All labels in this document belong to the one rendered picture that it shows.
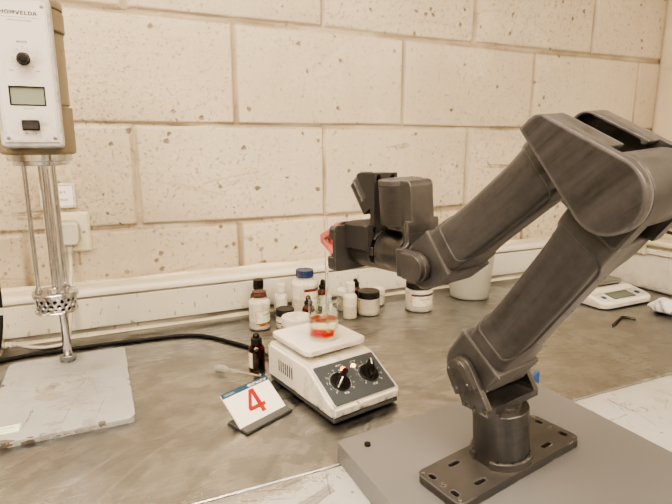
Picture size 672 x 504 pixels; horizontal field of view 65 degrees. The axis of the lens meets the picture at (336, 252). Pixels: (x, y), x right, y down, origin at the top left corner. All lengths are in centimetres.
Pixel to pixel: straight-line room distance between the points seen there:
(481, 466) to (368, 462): 13
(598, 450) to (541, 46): 128
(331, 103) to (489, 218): 85
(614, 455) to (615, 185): 38
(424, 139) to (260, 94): 47
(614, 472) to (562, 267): 28
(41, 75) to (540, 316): 71
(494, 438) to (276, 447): 30
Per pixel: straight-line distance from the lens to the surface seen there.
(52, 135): 85
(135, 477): 75
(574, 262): 50
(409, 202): 65
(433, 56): 151
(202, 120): 125
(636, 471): 71
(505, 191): 54
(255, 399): 84
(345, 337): 89
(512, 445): 64
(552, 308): 53
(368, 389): 84
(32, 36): 87
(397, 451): 70
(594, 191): 46
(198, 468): 74
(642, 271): 172
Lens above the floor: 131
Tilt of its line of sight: 12 degrees down
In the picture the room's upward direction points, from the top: straight up
